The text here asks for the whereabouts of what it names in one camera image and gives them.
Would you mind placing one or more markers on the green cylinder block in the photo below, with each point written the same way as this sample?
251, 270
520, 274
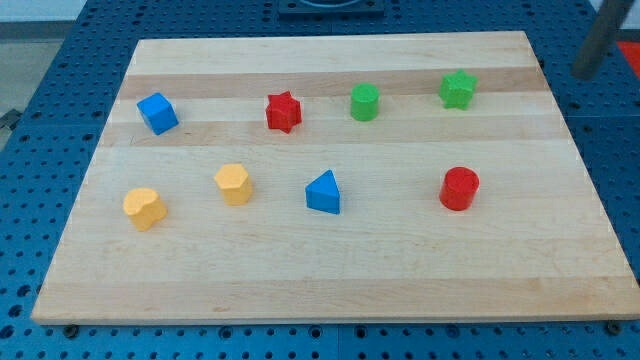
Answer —
364, 102

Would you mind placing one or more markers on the yellow heart block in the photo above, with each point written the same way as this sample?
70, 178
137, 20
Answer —
144, 207

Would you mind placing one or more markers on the green star block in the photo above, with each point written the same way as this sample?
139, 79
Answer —
457, 89

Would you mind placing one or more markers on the wooden board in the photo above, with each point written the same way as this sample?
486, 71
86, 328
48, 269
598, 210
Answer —
535, 245

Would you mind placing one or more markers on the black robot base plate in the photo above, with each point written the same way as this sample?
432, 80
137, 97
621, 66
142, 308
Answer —
300, 8

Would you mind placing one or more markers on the red star block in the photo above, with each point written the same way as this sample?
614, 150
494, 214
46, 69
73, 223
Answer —
283, 112

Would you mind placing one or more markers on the dark grey stick tool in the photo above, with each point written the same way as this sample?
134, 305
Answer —
603, 33

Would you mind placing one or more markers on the yellow hexagon block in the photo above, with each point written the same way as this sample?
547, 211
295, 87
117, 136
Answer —
234, 183

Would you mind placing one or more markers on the blue cube block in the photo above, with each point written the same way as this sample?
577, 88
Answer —
158, 113

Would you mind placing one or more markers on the red cylinder block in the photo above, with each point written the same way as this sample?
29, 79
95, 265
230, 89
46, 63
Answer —
458, 189

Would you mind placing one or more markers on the blue triangle block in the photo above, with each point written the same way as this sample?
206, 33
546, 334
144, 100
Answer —
323, 194

